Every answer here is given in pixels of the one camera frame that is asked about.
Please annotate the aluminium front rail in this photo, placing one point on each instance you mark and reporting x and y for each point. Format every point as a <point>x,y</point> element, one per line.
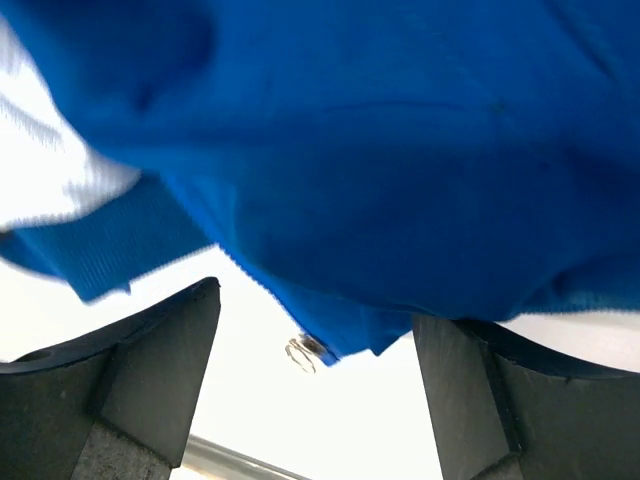
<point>218,462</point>

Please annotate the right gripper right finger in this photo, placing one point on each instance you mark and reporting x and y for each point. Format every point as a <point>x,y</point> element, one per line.
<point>505,407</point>

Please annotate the red white blue jacket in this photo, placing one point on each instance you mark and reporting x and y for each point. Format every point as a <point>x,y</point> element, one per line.
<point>361,160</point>

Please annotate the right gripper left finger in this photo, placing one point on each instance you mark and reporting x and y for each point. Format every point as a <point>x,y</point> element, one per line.
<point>116,403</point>

